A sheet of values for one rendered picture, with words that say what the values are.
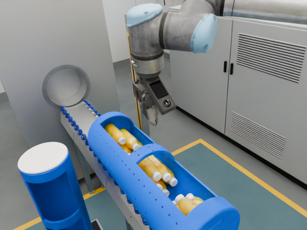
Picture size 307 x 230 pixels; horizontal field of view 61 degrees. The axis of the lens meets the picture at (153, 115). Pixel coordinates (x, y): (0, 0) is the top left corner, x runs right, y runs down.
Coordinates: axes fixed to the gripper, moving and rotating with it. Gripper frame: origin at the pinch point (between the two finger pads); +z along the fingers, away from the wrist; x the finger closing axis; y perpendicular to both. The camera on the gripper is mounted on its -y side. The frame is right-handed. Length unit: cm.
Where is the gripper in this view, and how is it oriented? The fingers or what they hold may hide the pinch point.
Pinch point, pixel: (156, 123)
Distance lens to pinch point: 85.9
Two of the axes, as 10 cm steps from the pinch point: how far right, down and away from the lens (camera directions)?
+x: -8.6, 3.6, -3.5
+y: -5.0, -5.3, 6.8
